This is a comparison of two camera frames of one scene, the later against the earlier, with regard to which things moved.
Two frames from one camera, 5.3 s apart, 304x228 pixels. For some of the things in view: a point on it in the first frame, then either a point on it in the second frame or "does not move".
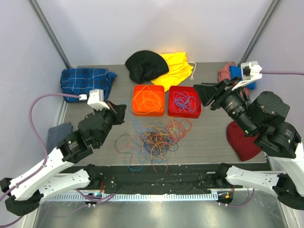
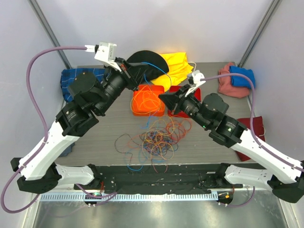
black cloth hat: [145, 65] does not move
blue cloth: [236, 71] does not move
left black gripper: [118, 111] to [134, 72]
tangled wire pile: [156, 144] does not move
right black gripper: [213, 91] to [174, 100]
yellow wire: [145, 101] does not move
